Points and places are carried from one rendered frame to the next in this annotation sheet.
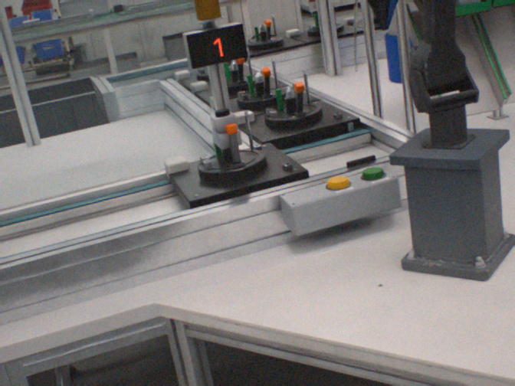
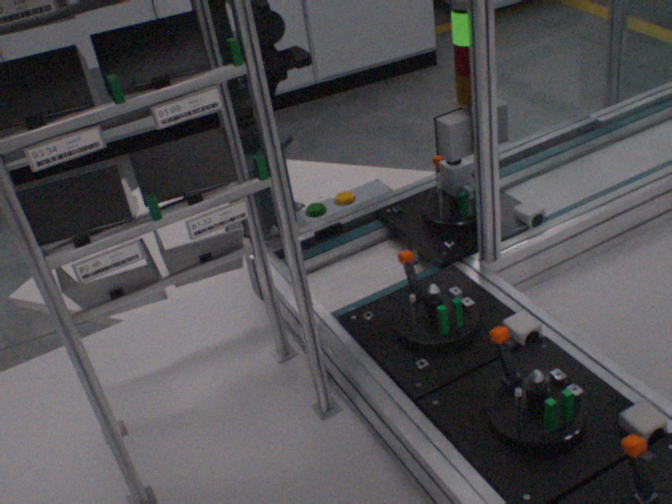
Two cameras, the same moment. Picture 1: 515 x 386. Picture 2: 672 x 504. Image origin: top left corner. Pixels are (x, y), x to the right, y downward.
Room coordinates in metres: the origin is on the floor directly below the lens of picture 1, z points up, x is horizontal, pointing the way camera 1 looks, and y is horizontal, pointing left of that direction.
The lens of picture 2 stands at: (2.73, -0.40, 1.79)
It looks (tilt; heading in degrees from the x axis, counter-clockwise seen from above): 34 degrees down; 171
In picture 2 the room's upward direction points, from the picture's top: 10 degrees counter-clockwise
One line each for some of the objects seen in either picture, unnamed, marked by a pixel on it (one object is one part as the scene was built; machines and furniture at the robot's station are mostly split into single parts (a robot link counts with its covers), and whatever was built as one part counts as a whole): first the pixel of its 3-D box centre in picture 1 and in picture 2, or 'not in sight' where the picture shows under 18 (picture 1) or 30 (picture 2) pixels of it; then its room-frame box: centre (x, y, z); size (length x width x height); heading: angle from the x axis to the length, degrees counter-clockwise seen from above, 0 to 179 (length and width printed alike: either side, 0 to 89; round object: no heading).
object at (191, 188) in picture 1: (234, 173); (457, 217); (1.50, 0.04, 0.96); 0.24 x 0.24 x 0.02; 14
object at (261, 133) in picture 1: (290, 102); (434, 304); (1.80, -0.12, 1.01); 0.24 x 0.24 x 0.13; 14
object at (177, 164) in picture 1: (177, 168); not in sight; (1.57, 0.16, 0.97); 0.05 x 0.05 x 0.04; 14
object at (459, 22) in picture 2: not in sight; (468, 25); (1.62, 0.03, 1.38); 0.05 x 0.05 x 0.05
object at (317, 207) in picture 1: (340, 200); (346, 211); (1.32, -0.15, 0.93); 0.21 x 0.07 x 0.06; 104
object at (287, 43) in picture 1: (264, 34); not in sight; (2.92, -0.13, 1.01); 0.24 x 0.24 x 0.13; 14
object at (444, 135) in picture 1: (448, 123); (245, 134); (1.16, -0.31, 1.09); 0.07 x 0.07 x 0.06; 52
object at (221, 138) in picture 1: (223, 125); (457, 175); (1.50, 0.04, 1.06); 0.08 x 0.04 x 0.07; 14
